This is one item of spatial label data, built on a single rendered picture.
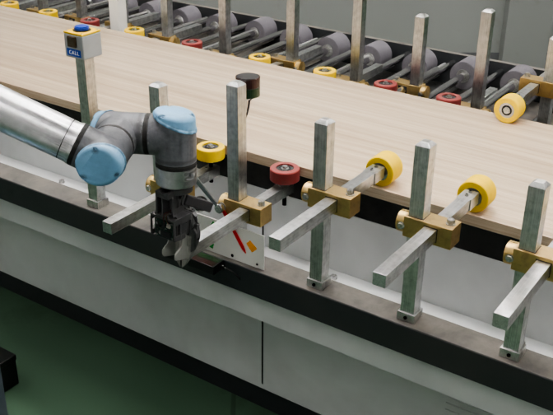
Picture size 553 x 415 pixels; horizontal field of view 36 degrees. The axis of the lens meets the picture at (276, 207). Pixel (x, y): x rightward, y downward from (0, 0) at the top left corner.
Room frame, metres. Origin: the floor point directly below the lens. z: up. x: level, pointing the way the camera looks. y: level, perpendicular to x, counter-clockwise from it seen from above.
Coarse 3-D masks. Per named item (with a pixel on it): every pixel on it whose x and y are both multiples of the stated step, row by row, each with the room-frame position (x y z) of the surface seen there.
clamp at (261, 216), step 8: (224, 200) 1.96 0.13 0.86; (232, 200) 1.95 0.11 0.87; (240, 200) 1.95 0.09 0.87; (248, 200) 1.95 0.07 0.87; (256, 200) 1.95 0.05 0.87; (232, 208) 1.95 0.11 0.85; (248, 208) 1.92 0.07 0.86; (256, 208) 1.91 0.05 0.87; (264, 208) 1.91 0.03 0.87; (256, 216) 1.90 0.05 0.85; (264, 216) 1.91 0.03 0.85; (256, 224) 1.90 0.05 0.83; (264, 224) 1.91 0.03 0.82
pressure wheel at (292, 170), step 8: (272, 168) 2.07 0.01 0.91; (280, 168) 2.08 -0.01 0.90; (288, 168) 2.07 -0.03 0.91; (296, 168) 2.07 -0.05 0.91; (272, 176) 2.05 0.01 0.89; (280, 176) 2.04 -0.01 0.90; (288, 176) 2.04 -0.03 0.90; (296, 176) 2.05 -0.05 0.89; (280, 184) 2.04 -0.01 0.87; (288, 184) 2.04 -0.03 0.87
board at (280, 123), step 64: (0, 64) 2.95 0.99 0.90; (64, 64) 2.96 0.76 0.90; (128, 64) 2.97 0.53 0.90; (192, 64) 2.98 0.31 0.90; (256, 64) 2.99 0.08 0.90; (256, 128) 2.36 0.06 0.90; (384, 128) 2.38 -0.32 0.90; (448, 128) 2.38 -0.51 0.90; (512, 128) 2.39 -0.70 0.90; (384, 192) 1.96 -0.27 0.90; (448, 192) 1.95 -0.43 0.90; (512, 192) 1.95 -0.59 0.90
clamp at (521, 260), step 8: (512, 240) 1.58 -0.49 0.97; (512, 248) 1.55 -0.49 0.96; (544, 248) 1.54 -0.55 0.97; (552, 248) 1.54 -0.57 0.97; (504, 256) 1.55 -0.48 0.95; (512, 256) 1.54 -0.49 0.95; (520, 256) 1.53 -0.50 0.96; (528, 256) 1.52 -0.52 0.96; (536, 256) 1.52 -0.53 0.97; (544, 256) 1.51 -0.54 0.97; (552, 256) 1.51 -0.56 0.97; (512, 264) 1.54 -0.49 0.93; (520, 264) 1.53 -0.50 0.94; (528, 264) 1.52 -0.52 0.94; (552, 264) 1.50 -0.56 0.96; (520, 272) 1.53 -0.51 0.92; (552, 272) 1.49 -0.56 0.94; (552, 280) 1.49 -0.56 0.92
